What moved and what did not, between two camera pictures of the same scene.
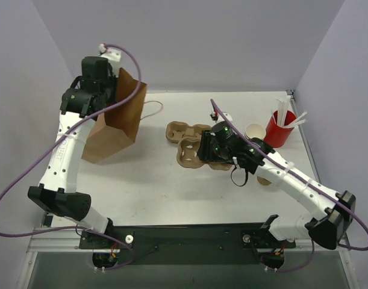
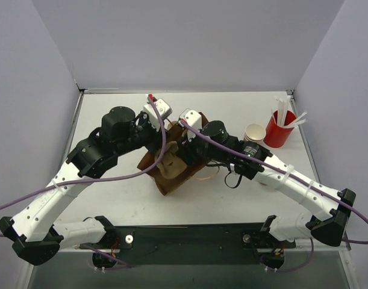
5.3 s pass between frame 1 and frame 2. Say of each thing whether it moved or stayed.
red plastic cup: stayed
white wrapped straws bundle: stayed
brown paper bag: moved
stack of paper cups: stayed
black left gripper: moved
